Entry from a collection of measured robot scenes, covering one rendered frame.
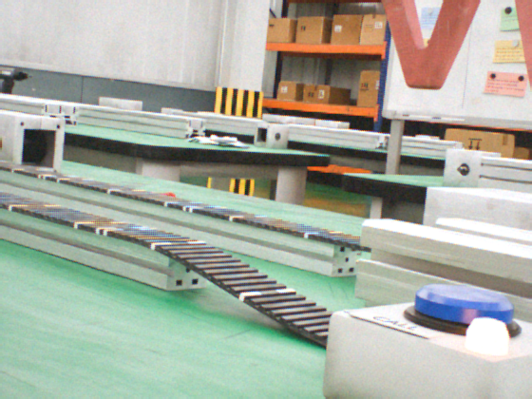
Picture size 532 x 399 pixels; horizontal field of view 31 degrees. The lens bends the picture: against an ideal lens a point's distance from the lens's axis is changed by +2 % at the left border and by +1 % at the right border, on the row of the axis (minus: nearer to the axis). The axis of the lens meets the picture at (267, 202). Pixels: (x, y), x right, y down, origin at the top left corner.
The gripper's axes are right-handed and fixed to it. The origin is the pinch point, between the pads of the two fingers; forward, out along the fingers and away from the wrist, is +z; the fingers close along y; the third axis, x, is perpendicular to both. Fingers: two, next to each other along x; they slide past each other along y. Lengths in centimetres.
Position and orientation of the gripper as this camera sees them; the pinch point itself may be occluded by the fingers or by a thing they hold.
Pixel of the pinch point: (494, 78)
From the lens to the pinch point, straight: 40.4
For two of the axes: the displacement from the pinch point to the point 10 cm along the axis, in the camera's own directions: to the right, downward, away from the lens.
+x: -7.1, -1.4, 6.9
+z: -1.0, 9.9, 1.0
